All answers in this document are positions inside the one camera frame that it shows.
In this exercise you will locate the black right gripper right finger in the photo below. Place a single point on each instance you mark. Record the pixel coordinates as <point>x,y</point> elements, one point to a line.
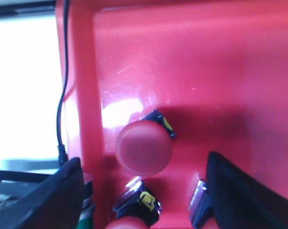
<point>241,202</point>

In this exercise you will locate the red plastic tray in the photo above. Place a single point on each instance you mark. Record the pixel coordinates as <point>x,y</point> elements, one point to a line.
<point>216,69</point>

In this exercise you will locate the green conveyor belt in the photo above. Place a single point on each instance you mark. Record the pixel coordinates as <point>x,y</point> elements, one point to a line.
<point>85,220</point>

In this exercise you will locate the red mushroom push button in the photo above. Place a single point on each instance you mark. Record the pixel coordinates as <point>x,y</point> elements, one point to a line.
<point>144,147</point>
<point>137,208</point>
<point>200,207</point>

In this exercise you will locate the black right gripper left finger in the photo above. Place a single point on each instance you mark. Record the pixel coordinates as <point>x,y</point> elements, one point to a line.
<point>55,204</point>

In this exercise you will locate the black metal frame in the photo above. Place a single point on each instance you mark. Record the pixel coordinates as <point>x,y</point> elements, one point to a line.
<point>15,185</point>

